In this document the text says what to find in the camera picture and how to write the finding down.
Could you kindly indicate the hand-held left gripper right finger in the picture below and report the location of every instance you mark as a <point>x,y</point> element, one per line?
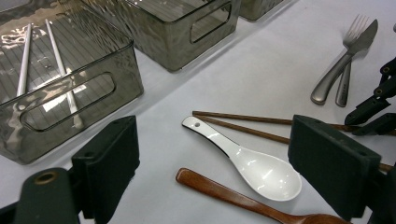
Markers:
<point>333,168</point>

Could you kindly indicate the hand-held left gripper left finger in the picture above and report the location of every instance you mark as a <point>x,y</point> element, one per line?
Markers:
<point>106,161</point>

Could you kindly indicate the white ceramic spoon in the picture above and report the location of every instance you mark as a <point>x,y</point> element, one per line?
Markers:
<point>264,174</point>

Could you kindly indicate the smoky clear plastic bin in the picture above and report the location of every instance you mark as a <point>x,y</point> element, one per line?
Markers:
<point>174,49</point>
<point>124,77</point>
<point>258,9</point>

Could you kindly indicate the white chopstick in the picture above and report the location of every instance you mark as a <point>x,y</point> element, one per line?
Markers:
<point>59,62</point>
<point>24,62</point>

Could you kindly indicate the brown wooden spoon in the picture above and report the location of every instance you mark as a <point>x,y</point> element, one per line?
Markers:
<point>218,191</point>

